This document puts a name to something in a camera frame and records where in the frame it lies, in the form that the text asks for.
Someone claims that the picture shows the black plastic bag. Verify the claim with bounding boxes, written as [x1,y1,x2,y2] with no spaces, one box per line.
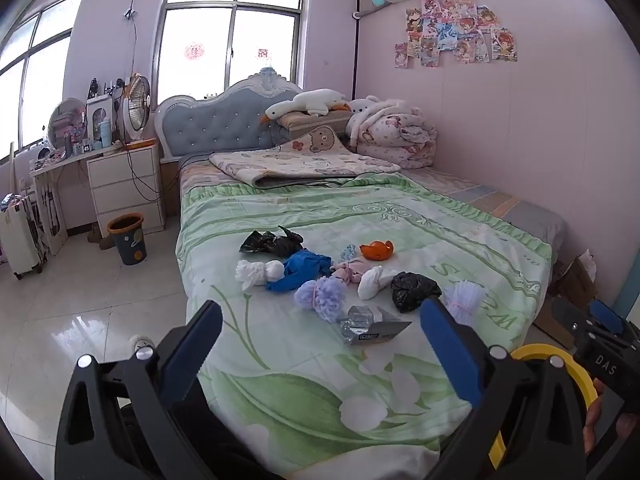
[239,226,304,256]
[391,271,443,314]

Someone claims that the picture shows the black hanging wall cable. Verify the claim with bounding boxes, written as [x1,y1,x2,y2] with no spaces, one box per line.
[122,0,142,77]

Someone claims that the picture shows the black fan cable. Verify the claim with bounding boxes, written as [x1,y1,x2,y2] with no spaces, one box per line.
[126,146,166,203]

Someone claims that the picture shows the round table mirror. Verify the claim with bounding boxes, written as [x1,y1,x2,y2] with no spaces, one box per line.
[47,97,88,153]

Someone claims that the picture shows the green floral quilt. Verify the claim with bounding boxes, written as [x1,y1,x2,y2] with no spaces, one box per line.
[176,172,553,478]

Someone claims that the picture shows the white suitcase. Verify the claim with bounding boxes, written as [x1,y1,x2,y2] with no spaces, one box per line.
[0,192,48,281]

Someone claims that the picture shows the dark bin with orange rim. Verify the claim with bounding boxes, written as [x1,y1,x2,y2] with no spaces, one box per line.
[106,212,148,267]

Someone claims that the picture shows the brown striped pillow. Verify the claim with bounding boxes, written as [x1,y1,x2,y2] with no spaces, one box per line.
[277,110,353,141]

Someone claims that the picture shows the silver foil packet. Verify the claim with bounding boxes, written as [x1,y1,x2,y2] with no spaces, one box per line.
[350,307,413,347]

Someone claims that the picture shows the tall cardboard box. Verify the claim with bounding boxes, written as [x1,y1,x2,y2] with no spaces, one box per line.
[552,252,599,311]

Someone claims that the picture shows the cluster of cartoon wall posters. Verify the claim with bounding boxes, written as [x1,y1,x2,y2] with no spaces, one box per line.
[394,0,519,69]

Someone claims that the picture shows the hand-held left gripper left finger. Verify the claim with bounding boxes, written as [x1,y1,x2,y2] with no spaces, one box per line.
[55,301,224,480]

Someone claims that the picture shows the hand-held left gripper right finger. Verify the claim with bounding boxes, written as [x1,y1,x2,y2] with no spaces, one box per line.
[420,297,588,480]

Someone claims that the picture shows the person's right hand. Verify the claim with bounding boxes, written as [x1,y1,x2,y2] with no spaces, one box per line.
[582,391,640,458]

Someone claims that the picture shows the folded pink floral quilt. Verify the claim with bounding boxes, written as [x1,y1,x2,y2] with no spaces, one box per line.
[345,95,438,171]

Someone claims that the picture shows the pink white wrapper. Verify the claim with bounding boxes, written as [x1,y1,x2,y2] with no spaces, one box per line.
[330,257,368,286]

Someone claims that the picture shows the brown slipper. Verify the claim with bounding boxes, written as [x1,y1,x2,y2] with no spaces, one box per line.
[87,222,113,251]

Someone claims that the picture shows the low open cardboard box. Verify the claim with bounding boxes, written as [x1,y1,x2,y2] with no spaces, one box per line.
[535,294,577,351]

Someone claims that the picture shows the black trash bin yellow rim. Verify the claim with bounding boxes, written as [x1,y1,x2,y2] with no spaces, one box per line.
[487,342,598,468]

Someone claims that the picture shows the white goose plush toy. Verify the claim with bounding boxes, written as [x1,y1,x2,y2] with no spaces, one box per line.
[259,88,351,125]

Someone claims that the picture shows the white framed window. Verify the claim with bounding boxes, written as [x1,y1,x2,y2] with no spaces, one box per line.
[155,0,308,103]
[0,0,86,153]

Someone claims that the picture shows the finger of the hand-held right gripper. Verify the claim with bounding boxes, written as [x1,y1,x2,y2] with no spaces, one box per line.
[587,301,638,345]
[551,299,588,343]

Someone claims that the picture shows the bed with blue tufted headboard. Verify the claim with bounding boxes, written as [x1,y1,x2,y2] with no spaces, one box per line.
[154,67,571,281]

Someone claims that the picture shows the white drawer cabinet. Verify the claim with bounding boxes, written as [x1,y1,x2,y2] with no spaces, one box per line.
[87,140,167,238]

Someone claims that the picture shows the white box appliance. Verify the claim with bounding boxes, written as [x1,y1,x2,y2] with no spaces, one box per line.
[86,95,117,148]

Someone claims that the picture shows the white desk fan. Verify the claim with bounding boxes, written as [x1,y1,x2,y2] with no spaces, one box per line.
[121,74,152,146]

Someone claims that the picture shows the white desk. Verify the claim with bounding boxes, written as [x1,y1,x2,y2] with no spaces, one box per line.
[29,152,96,256]

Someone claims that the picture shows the bear print blanket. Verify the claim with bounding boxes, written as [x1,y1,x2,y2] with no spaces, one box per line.
[209,125,403,191]

